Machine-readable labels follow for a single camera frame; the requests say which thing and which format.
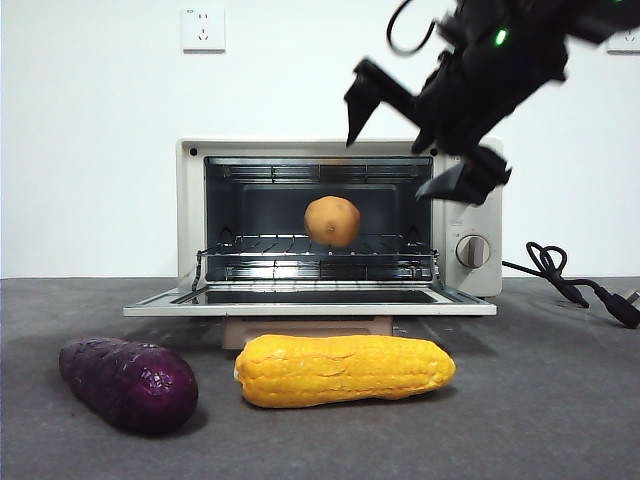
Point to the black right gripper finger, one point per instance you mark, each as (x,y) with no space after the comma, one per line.
(362,97)
(480,175)

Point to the brown potato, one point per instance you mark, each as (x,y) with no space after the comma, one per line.
(332,220)

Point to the white Toshiba toaster oven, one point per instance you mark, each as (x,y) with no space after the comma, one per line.
(190,210)

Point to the glass-windowed oven door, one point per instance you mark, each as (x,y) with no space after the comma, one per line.
(310,310)

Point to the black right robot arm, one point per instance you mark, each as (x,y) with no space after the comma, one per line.
(500,80)

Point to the beige round oven knob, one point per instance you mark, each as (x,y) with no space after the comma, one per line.
(473,251)

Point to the purple sweet potato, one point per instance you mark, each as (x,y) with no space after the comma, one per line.
(130,385)

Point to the black power plug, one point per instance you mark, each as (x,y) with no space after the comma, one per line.
(617,307)

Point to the yellow corn cob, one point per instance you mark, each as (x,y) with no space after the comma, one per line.
(345,372)

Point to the white wall socket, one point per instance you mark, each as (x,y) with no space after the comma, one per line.
(203,31)
(625,46)

